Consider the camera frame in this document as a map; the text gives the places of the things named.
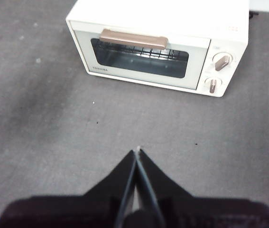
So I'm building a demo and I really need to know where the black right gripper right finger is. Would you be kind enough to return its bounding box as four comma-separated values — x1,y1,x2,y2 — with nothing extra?
137,149,269,228

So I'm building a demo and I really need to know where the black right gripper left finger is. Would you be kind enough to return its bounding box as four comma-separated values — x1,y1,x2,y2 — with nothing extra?
0,150,138,228

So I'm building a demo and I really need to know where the oven door with beige handle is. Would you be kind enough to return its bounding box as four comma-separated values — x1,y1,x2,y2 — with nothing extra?
71,28,212,91

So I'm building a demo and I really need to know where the beige oven knob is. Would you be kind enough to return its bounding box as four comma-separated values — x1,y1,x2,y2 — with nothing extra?
204,76,222,94
212,52,233,72

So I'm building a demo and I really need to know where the cream Toshiba toaster oven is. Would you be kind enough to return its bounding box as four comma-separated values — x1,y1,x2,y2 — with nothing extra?
65,0,250,98

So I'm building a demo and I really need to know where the metal wire oven rack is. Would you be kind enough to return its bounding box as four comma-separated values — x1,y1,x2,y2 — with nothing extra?
93,38,183,61

